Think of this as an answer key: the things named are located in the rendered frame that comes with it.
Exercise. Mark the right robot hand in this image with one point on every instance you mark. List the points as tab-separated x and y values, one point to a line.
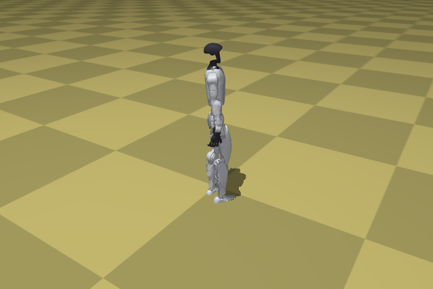
215	139

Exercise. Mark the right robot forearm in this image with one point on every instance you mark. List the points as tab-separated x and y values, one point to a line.
216	112

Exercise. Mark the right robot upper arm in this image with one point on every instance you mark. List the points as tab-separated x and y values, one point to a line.
213	80

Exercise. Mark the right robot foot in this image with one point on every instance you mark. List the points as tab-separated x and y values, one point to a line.
227	198

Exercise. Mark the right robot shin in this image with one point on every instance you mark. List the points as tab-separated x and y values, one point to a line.
221	175

